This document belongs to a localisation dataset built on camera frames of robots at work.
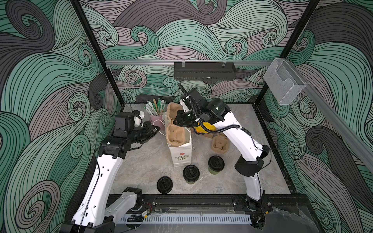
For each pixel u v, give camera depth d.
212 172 0.76
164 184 0.77
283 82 0.79
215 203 0.75
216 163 0.75
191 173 0.73
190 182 0.77
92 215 0.36
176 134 0.70
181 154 0.75
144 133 0.58
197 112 0.48
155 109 0.96
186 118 0.59
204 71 0.95
